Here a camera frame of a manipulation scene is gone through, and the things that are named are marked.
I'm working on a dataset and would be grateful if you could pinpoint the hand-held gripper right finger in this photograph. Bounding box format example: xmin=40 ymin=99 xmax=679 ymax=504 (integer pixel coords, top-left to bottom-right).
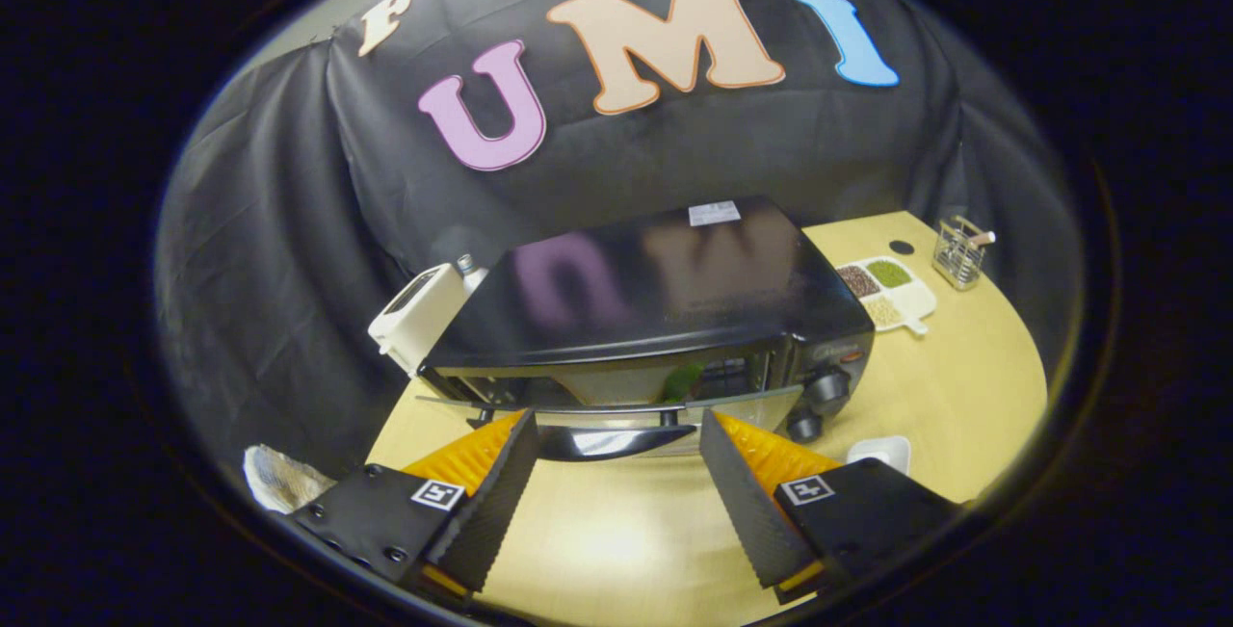
xmin=699 ymin=409 xmax=964 ymax=606

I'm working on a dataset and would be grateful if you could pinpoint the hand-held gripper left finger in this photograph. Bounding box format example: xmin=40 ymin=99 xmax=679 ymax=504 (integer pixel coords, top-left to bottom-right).
xmin=287 ymin=407 xmax=540 ymax=599

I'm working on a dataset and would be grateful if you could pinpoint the white bread lettuce sandwich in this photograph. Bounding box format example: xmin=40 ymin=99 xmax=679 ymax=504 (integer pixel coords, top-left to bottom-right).
xmin=660 ymin=364 xmax=704 ymax=404

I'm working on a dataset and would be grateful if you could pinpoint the black toaster oven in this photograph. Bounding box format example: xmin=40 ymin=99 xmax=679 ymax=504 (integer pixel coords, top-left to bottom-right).
xmin=416 ymin=196 xmax=876 ymax=462

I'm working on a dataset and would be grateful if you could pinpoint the white rectangular tray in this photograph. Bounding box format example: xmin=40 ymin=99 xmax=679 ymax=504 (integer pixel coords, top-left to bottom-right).
xmin=846 ymin=435 xmax=912 ymax=476

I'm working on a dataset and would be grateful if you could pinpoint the small white appliance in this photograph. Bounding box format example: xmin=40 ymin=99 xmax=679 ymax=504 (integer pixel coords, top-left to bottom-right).
xmin=367 ymin=254 xmax=487 ymax=378

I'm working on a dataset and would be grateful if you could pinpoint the crumpled patterned cloth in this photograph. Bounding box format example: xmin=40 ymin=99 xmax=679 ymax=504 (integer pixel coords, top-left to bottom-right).
xmin=243 ymin=444 xmax=338 ymax=515

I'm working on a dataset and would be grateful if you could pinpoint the white divided dish of grains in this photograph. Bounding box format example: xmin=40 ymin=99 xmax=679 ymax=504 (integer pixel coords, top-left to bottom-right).
xmin=834 ymin=256 xmax=937 ymax=336

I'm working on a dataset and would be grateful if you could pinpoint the black backdrop cloth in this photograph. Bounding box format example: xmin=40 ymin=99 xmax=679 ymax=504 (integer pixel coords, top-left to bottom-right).
xmin=154 ymin=0 xmax=1085 ymax=474

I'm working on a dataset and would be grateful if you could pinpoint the wire mesh holder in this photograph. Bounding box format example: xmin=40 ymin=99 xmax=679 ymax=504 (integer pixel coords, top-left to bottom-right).
xmin=932 ymin=215 xmax=997 ymax=292

